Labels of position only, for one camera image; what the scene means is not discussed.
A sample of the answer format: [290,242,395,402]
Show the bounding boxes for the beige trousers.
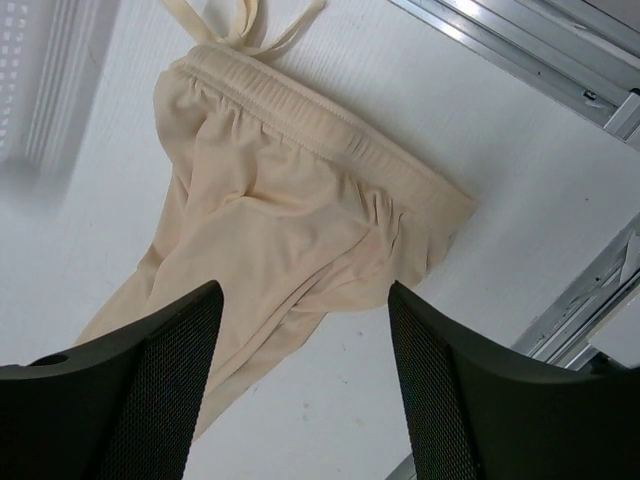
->
[79,1,474,432]

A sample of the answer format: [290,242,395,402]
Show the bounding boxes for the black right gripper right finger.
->
[388,283,639,479]

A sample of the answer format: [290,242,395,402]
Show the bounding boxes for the aluminium right side rail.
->
[396,0,639,148]

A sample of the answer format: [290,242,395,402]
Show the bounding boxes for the white plastic basket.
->
[1,0,120,178]

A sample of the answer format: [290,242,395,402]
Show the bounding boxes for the aluminium table edge rail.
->
[513,217,639,371]

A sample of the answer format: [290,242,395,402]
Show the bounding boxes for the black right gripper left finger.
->
[1,281,223,479]

